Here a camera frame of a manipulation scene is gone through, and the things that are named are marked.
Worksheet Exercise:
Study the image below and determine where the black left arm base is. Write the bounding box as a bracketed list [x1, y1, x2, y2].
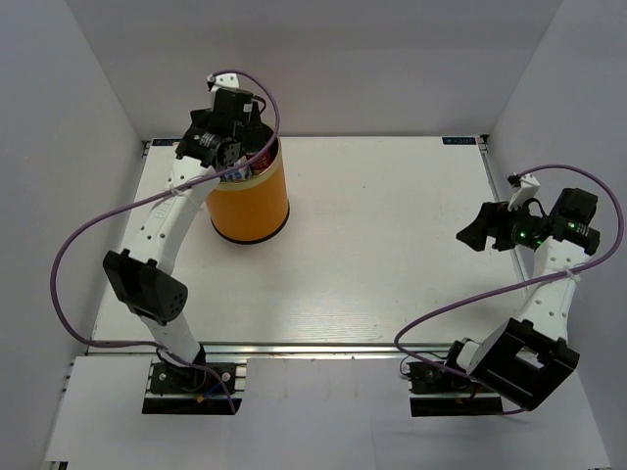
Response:
[142, 360, 246, 416]

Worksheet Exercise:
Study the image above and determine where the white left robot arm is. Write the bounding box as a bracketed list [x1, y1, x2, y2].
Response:
[103, 87, 266, 391]

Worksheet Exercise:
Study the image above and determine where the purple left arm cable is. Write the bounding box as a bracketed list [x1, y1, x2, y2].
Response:
[50, 70, 281, 412]

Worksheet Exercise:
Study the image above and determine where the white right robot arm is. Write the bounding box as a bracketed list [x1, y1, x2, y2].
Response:
[442, 188, 600, 410]

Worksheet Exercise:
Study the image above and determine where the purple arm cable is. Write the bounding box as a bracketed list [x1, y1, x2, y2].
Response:
[394, 164, 625, 416]
[50, 70, 281, 412]

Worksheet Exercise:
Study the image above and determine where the clear bottle blue orange label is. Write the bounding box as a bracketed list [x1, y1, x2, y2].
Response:
[220, 165, 254, 183]

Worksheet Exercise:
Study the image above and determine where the clear bottle red label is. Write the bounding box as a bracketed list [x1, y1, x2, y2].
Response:
[247, 151, 273, 173]

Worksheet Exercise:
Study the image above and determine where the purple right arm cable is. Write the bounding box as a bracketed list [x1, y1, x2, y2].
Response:
[394, 164, 625, 416]

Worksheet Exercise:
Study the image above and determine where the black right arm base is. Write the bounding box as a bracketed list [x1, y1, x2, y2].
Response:
[401, 361, 505, 417]

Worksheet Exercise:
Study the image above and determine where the orange cylindrical bin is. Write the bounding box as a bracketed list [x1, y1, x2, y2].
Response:
[206, 138, 290, 245]

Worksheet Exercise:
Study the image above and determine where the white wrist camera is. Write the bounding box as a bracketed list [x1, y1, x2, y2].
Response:
[207, 72, 240, 93]
[507, 173, 540, 212]

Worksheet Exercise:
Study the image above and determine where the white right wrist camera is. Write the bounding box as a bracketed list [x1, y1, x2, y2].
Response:
[507, 173, 540, 212]

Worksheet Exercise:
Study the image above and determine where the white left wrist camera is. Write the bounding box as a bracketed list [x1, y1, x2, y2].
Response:
[207, 72, 240, 93]

